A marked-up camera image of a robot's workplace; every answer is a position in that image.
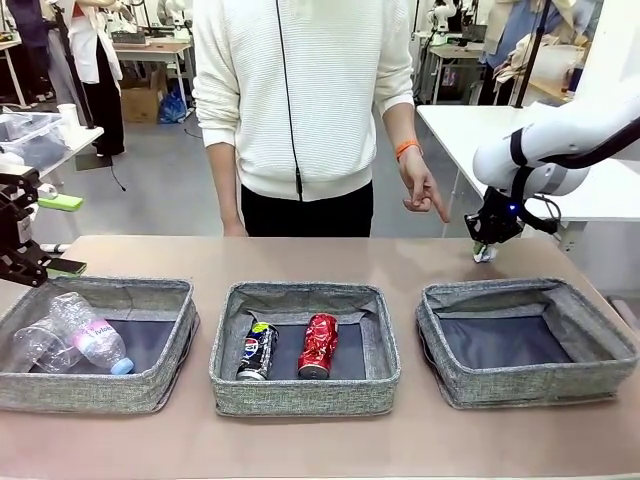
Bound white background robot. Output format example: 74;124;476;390
427;0;454;34

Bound person's left forearm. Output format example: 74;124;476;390
382;104;419;149

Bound person's left hand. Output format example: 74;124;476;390
399;149;451;224

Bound clear plastic storage bin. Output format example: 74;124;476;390
0;112;69;169

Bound person's right forearm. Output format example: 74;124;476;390
207;139;246;229

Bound black stand pole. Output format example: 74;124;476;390
513;0;551;109

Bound white knit sweater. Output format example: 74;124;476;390
191;0;416;201

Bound brown cardboard box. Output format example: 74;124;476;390
121;82;161;125

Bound black tripod pole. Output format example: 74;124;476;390
52;0;99;131

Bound orange wristband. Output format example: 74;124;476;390
394;139;422;162

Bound clear plastic cup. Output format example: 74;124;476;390
13;319;84;375

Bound thin black floor cable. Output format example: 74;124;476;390
107;157;127;194

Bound grey fabric basket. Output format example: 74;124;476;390
209;282;403;419
415;278;640;411
0;275;201;416

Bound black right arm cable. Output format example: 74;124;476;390
509;117;640;236

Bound thin black cord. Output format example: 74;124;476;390
274;0;304;200

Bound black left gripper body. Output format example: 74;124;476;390
0;192;39;256

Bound black Pepsi can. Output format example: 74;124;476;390
235;322;280;382

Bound bystander in dark clothes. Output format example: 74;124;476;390
7;0;56;106

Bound black tripod base plate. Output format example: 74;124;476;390
75;153;115;173

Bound bystander in white coat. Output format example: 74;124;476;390
67;0;126;157

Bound bystander in blue shirt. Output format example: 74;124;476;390
479;0;566;106

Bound white workbench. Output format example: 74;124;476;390
0;112;105;201

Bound blue plastic bag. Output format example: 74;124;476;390
158;92;189;126

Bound beige cloth pile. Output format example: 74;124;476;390
492;32;589;89

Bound metal frame background table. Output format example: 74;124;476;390
428;44;486;104

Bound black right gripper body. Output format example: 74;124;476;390
463;187;526;246

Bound crushed red soda can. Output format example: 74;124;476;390
297;313;340;380

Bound wooden top background table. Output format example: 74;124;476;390
113;39;196;109

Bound black trousers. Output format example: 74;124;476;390
240;179;375;239

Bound clear plastic water bottle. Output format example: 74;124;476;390
49;293;136;376

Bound white paper cup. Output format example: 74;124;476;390
56;103;80;132

